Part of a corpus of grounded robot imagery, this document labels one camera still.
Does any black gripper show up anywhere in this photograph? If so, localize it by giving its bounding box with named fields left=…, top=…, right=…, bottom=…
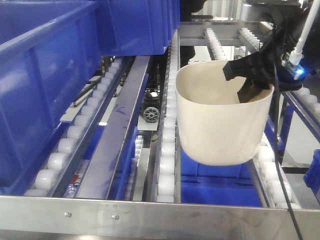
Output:
left=223, top=4, right=304, bottom=103

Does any blue bin below rollers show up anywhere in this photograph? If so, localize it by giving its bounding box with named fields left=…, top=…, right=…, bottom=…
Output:
left=180, top=149, right=263, bottom=207

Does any rear blue bin on rollers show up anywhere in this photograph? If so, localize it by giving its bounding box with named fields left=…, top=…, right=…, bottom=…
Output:
left=96, top=0, right=180, bottom=56

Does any blue bin on rollers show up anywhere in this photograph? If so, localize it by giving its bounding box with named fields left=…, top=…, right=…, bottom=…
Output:
left=0, top=0, right=100, bottom=188
left=96, top=0, right=180, bottom=56

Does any stainless steel shelf rack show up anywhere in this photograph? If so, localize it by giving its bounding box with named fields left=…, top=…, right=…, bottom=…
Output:
left=0, top=19, right=320, bottom=238

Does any front blue bin on rollers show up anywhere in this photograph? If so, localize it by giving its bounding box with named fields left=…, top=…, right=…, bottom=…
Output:
left=0, top=0, right=100, bottom=188

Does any white roller track right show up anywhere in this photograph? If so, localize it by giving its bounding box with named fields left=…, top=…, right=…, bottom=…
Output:
left=252, top=134, right=288, bottom=209

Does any white roller track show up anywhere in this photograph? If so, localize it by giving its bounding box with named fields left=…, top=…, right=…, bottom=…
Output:
left=156, top=32, right=180, bottom=203
left=24, top=56, right=127, bottom=197
left=252, top=134, right=288, bottom=209

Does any grey caster wheel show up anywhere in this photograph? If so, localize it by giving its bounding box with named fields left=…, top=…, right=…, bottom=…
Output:
left=143, top=106, right=160, bottom=123

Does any white roller track middle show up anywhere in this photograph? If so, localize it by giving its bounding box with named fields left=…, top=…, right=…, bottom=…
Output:
left=156, top=32, right=180, bottom=203

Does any white roller track left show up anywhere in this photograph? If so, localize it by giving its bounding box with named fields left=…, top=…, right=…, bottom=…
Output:
left=24, top=56, right=127, bottom=197

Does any white usb cable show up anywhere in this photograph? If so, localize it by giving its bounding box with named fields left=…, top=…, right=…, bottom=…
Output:
left=289, top=0, right=320, bottom=66

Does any black cable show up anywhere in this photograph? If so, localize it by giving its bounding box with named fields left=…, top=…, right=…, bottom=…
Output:
left=272, top=24, right=305, bottom=240

